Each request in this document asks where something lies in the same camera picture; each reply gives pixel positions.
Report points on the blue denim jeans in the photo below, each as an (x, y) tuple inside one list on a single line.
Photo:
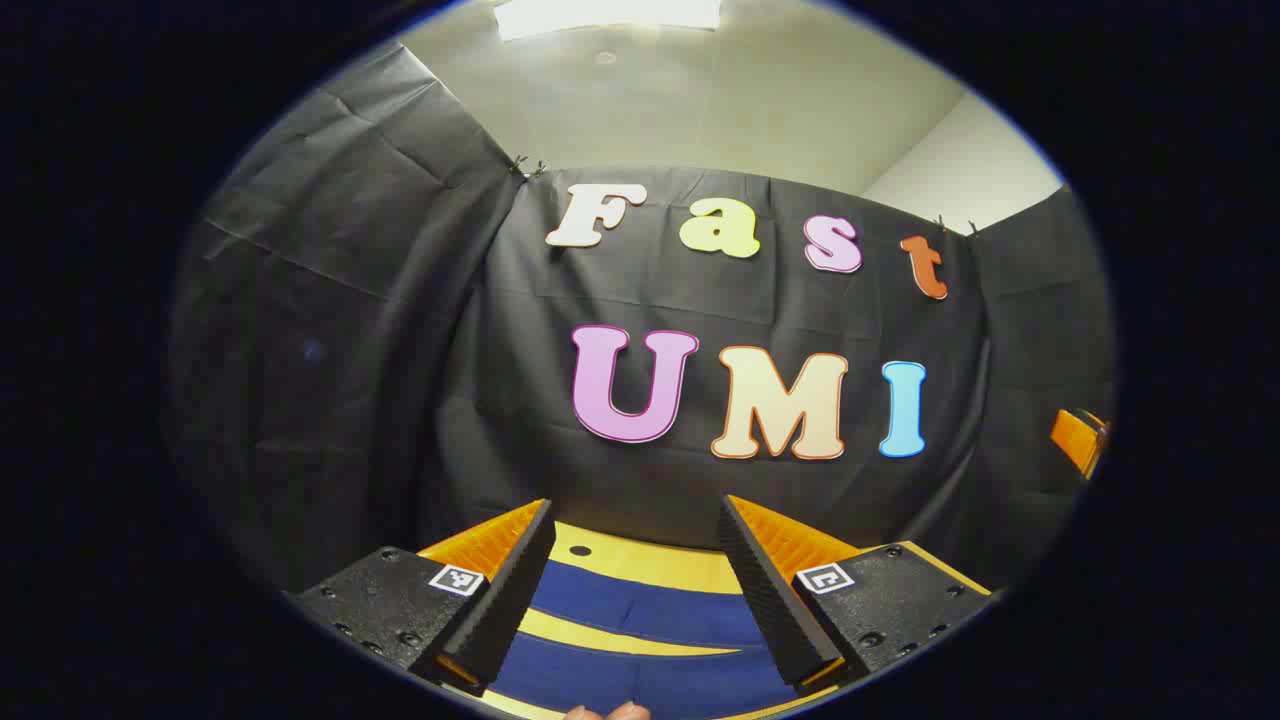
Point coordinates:
[(640, 610)]

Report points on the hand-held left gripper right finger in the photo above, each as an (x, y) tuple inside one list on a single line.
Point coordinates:
[(770, 610)]

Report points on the black backdrop cloth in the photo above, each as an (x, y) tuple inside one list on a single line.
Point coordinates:
[(400, 400)]

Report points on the ceiling light panel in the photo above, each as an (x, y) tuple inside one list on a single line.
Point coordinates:
[(600, 15)]

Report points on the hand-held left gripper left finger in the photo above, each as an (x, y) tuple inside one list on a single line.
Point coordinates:
[(510, 600)]

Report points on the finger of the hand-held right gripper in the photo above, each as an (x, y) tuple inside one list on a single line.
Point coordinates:
[(1075, 440)]

